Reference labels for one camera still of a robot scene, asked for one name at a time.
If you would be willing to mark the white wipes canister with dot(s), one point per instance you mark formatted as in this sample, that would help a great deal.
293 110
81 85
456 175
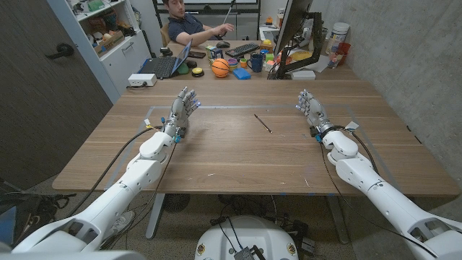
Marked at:
337 38

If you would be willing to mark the man in dark polo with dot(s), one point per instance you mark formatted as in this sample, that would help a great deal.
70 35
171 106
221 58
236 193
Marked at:
187 27

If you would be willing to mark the open black laptop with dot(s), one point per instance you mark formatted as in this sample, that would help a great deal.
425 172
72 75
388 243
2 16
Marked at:
160 66

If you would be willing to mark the black computer monitor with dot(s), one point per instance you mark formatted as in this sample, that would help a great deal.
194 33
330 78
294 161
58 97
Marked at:
292 21

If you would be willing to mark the red plastic cup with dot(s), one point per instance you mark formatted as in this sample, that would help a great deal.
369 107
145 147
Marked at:
344 50

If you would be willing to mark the yellow black push button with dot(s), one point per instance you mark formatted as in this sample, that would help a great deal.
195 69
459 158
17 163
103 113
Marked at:
198 72

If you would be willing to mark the green round object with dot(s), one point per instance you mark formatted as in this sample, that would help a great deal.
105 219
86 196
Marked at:
183 69

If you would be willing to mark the white shelf cabinet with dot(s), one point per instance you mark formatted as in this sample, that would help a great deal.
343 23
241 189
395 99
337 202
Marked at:
122 61

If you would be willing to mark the thin dark pen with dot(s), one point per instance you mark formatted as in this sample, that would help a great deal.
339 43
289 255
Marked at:
263 123

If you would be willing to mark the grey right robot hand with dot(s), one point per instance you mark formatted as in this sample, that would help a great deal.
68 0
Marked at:
314 110

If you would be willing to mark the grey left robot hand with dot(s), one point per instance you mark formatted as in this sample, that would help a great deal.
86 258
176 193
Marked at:
180 110

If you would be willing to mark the white flat box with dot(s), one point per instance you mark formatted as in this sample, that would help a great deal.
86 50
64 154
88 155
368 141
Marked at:
303 75

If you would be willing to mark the colourful cube box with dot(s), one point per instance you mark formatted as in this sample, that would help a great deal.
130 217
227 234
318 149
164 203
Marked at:
214 52

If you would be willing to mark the black bag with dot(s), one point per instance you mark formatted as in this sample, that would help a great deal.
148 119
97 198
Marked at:
36 209

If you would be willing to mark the dark wooden door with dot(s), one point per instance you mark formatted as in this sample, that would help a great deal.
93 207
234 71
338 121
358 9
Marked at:
36 108

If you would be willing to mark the black computer mouse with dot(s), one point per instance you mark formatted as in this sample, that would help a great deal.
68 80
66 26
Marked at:
223 44

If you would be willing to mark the black smartphone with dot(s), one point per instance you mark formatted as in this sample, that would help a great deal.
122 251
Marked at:
196 54

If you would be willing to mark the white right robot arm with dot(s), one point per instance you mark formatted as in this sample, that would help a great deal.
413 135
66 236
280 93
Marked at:
382 198

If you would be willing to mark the white robot torso base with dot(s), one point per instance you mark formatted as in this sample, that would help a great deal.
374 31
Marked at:
252 234

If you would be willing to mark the flat blue box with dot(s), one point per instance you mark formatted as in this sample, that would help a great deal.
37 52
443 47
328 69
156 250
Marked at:
242 74

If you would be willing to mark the small orange cup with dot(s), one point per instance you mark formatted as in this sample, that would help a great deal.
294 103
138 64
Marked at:
243 63

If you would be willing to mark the small orange basketball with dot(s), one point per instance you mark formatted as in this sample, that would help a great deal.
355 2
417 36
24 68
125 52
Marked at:
220 68

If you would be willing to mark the white power box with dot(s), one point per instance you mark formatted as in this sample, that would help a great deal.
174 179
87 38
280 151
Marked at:
141 79

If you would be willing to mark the grey table leg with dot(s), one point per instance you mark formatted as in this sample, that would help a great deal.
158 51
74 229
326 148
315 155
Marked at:
155 216
338 220

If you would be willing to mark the black monitor stand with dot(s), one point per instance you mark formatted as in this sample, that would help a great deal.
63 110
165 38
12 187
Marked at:
317 36

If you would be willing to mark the thin grey stick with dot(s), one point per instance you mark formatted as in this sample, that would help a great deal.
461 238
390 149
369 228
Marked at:
228 13

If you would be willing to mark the cardboard box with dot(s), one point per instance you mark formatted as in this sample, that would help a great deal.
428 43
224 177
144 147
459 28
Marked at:
108 44

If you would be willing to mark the stacked colourful cups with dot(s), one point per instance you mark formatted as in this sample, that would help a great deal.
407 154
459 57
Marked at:
233 64

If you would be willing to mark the yellow plate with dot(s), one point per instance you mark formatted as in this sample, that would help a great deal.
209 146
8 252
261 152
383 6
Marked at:
301 55

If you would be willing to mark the dark blue mug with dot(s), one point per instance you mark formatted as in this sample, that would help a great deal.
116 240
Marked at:
257 63

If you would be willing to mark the black keyboard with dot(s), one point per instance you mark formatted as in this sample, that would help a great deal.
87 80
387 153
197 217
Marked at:
242 50

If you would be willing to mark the round black fan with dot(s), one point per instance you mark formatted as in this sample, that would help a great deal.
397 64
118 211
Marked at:
176 202

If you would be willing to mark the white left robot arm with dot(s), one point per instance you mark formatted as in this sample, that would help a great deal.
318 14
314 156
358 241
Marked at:
108 206

